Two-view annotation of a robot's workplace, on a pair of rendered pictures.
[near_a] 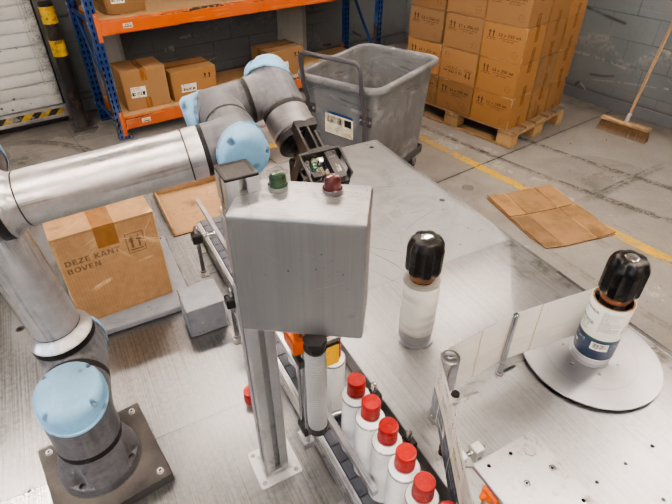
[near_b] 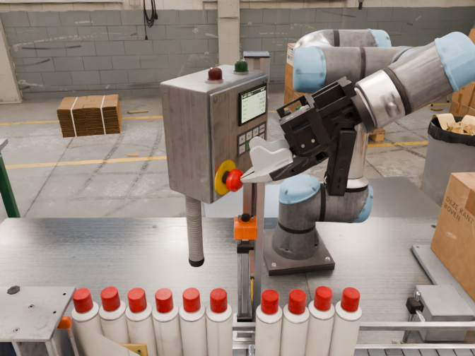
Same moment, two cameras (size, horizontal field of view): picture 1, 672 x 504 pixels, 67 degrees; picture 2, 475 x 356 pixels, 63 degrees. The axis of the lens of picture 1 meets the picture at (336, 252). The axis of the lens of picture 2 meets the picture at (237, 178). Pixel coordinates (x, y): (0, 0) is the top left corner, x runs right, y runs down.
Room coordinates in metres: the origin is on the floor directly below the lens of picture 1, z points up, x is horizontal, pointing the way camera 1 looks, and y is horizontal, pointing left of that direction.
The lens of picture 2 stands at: (0.87, -0.51, 1.62)
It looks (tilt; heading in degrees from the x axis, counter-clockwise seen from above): 27 degrees down; 118
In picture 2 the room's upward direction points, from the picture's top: straight up
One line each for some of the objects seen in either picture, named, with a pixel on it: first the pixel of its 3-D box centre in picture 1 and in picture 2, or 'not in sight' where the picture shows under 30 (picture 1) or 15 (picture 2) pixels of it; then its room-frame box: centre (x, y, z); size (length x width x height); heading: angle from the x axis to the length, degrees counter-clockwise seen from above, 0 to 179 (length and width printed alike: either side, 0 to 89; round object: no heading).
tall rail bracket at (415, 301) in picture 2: (241, 310); (415, 326); (0.93, 0.24, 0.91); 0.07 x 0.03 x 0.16; 118
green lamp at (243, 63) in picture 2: (277, 179); (241, 66); (0.57, 0.07, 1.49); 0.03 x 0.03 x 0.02
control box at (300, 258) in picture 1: (305, 258); (219, 131); (0.54, 0.04, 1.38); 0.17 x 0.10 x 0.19; 83
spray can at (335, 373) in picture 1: (332, 376); (268, 333); (0.67, 0.01, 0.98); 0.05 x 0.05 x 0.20
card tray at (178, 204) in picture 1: (199, 201); not in sight; (1.56, 0.49, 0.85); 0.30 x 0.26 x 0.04; 28
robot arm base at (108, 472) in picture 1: (94, 446); (295, 232); (0.56, 0.47, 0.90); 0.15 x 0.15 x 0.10
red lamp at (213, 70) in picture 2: (332, 182); (215, 74); (0.56, 0.00, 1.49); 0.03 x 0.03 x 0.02
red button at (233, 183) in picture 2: not in sight; (232, 179); (0.60, -0.02, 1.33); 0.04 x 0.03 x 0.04; 83
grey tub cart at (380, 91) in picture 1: (366, 113); not in sight; (3.29, -0.20, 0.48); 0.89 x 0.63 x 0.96; 145
